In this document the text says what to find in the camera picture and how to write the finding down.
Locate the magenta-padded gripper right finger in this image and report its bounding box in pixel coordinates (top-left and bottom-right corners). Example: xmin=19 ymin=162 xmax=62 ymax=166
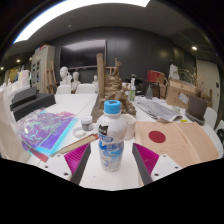
xmin=131 ymin=142 xmax=183 ymax=186

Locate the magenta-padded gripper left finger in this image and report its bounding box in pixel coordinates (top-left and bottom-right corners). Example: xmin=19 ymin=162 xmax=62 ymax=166
xmin=43 ymin=142 xmax=92 ymax=186

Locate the white blue-capped drink bottle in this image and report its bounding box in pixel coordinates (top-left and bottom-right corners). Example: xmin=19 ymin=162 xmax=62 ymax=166
xmin=96 ymin=99 xmax=129 ymax=173

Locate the wooden stick with red stripe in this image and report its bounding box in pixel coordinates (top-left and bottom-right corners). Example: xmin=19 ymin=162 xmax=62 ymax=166
xmin=51 ymin=133 xmax=100 ymax=158

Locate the flat round red coaster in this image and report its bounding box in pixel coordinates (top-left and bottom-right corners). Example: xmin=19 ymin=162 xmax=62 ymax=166
xmin=148 ymin=130 xmax=167 ymax=144

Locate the white tape roll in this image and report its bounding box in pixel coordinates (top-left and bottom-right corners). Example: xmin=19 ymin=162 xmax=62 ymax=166
xmin=72 ymin=126 xmax=88 ymax=139

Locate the small white-lidded grey jar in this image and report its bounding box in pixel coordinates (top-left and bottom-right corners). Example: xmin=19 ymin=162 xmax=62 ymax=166
xmin=80 ymin=115 xmax=94 ymax=132

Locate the iridescent purple sheet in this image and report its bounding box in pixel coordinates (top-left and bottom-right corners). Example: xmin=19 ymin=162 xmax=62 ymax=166
xmin=15 ymin=109 xmax=80 ymax=164

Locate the grey printed newspaper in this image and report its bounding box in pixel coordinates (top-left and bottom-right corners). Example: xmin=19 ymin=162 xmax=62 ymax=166
xmin=134 ymin=96 xmax=184 ymax=123

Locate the grey plant saucer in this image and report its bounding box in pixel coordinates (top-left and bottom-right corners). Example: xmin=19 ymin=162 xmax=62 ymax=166
xmin=184 ymin=110 xmax=207 ymax=126

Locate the black foam block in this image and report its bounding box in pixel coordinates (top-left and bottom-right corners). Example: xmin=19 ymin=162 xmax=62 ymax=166
xmin=9 ymin=86 xmax=38 ymax=112
xmin=12 ymin=93 xmax=57 ymax=123

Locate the clear glass bottle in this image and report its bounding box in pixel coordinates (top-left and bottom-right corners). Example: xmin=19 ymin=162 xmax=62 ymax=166
xmin=145 ymin=83 xmax=154 ymax=99

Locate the green-labelled spray bottle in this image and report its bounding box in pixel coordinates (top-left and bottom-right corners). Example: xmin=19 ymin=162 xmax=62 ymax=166
xmin=128 ymin=77 xmax=137 ymax=102

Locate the cream canvas panel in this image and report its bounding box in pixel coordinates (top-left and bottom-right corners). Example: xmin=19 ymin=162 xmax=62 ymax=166
xmin=0 ymin=88 xmax=32 ymax=164

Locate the brown cardboard box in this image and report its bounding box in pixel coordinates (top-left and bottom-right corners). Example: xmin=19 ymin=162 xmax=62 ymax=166
xmin=165 ymin=78 xmax=198 ymax=109

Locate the black backpack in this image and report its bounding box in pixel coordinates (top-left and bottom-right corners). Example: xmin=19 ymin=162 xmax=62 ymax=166
xmin=216 ymin=128 xmax=224 ymax=145

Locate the red box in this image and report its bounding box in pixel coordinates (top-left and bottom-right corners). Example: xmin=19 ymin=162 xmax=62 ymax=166
xmin=146 ymin=69 xmax=166 ymax=84

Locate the wooden easel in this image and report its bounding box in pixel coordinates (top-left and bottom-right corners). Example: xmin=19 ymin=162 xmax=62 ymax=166
xmin=45 ymin=60 xmax=58 ymax=94

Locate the white plaster statue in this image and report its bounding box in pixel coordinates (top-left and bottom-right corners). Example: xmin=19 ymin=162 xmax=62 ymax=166
xmin=168 ymin=63 xmax=181 ymax=81

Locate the white cabinet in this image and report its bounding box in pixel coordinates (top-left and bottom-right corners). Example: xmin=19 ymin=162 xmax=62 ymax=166
xmin=30 ymin=44 xmax=57 ymax=94

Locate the long ceiling light panel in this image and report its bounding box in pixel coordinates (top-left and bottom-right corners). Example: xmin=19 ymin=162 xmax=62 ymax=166
xmin=13 ymin=0 xmax=151 ymax=44

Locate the black wall screen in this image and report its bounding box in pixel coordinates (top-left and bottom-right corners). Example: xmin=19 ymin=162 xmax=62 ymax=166
xmin=59 ymin=39 xmax=108 ymax=70

